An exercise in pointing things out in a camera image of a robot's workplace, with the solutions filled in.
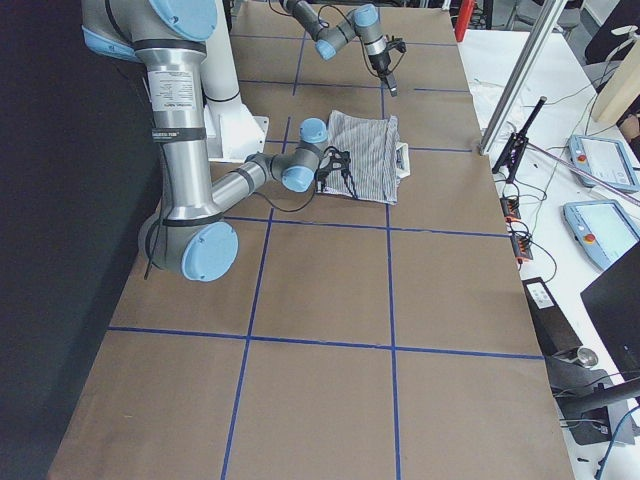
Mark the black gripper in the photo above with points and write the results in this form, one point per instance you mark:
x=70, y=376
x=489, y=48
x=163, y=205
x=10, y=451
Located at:
x=380, y=63
x=324, y=176

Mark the navy white striped polo shirt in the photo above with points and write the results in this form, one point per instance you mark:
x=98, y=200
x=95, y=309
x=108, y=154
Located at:
x=372, y=146

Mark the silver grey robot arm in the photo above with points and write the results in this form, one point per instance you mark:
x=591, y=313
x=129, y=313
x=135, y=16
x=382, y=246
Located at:
x=332, y=30
x=193, y=89

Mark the orange black adapter far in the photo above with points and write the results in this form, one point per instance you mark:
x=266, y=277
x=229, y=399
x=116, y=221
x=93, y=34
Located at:
x=510, y=208

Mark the orange black adapter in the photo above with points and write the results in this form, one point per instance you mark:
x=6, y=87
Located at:
x=510, y=208
x=521, y=244

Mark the orange black adapter near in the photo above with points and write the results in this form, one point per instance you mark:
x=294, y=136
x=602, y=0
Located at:
x=521, y=244

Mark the far blue teach pendant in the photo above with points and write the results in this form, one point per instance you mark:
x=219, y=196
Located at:
x=604, y=159

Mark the blue teach pendant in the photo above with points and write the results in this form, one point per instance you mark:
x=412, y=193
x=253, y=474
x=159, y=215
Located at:
x=603, y=229
x=604, y=159

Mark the near blue teach pendant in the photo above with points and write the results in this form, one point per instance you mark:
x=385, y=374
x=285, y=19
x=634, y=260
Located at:
x=603, y=229

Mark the black box with white label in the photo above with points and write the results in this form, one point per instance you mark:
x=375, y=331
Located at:
x=553, y=331

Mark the black monitor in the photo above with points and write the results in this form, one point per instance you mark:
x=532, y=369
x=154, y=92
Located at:
x=612, y=303

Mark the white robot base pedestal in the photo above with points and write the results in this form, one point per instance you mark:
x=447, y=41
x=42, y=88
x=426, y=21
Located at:
x=230, y=115

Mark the aluminium frame post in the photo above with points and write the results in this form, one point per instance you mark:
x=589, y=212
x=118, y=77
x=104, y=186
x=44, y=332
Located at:
x=542, y=29

